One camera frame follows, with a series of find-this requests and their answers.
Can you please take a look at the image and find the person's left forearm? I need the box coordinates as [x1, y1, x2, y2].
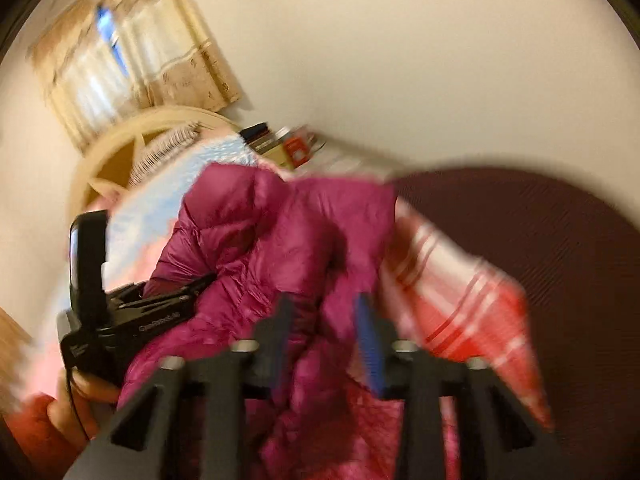
[5, 392, 76, 480]

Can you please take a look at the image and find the dark maroon cushion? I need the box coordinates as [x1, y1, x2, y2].
[385, 165, 640, 480]

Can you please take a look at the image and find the stack of books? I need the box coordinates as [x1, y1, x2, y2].
[239, 122, 283, 157]

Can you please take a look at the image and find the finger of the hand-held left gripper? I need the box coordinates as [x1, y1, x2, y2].
[125, 273, 219, 307]

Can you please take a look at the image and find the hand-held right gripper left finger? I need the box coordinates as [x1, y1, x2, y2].
[62, 292, 297, 480]

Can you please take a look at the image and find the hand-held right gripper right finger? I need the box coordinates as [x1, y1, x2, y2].
[352, 292, 576, 480]

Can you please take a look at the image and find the cream wooden headboard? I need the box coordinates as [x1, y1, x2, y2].
[67, 105, 242, 221]

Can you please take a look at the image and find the red white striped cloth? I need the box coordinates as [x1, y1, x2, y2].
[345, 195, 557, 433]

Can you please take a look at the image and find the beige window curtain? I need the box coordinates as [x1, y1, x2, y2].
[30, 0, 246, 153]

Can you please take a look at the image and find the magenta down jacket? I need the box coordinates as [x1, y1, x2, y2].
[117, 162, 463, 480]

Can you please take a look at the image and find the person's left hand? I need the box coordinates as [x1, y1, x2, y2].
[47, 372, 122, 450]

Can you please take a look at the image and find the red box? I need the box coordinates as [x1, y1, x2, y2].
[282, 135, 314, 170]

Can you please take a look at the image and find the brown wooden furniture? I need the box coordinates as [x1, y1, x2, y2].
[0, 307, 35, 397]

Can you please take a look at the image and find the grey knitted pillow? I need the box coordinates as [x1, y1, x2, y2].
[127, 122, 202, 187]

